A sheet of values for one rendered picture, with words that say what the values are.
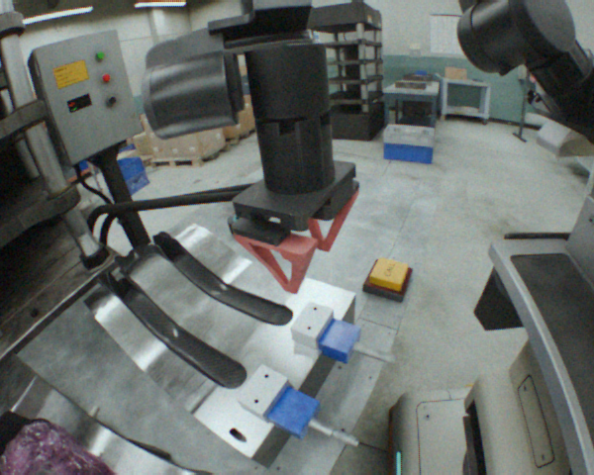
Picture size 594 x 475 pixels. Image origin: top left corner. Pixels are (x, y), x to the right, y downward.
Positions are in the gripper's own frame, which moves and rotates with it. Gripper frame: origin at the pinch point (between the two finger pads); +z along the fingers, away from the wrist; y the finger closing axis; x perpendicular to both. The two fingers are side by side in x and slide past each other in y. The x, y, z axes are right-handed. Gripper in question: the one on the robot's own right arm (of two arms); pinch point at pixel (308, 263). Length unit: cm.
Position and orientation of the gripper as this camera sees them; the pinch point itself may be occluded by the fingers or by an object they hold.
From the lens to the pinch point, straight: 27.7
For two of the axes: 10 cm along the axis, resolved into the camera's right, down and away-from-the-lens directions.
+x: 8.5, 2.3, -4.7
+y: -5.1, 5.4, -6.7
